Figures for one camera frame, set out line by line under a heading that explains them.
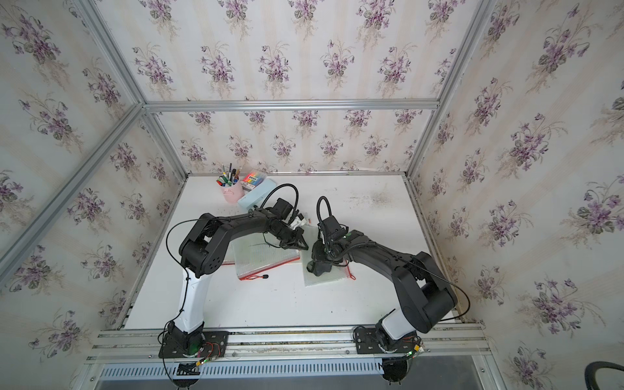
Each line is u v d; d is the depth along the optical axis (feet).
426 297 1.43
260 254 3.06
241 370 2.51
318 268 2.73
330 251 2.18
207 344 2.37
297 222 3.04
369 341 2.40
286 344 2.45
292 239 2.83
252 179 3.86
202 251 1.82
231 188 3.33
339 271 2.92
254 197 3.59
